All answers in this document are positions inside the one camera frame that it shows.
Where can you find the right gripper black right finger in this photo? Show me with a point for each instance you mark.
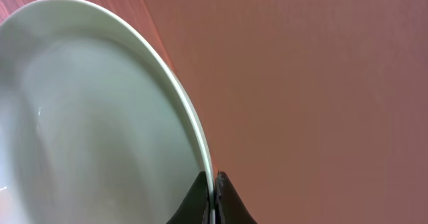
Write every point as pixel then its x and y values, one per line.
pixel 229 208

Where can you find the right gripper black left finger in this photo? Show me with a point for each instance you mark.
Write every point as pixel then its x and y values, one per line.
pixel 194 208

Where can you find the pale green plate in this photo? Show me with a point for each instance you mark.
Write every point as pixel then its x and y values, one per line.
pixel 95 127

